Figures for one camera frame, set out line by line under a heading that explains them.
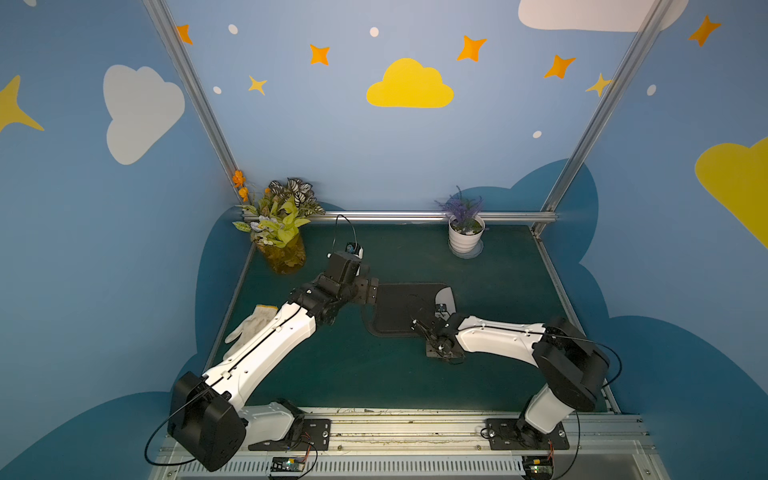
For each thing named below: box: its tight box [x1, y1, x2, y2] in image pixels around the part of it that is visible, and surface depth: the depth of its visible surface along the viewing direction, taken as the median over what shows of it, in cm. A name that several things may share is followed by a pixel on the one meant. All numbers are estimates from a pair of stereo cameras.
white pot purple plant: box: [434, 185, 486, 259], surface depth 110 cm
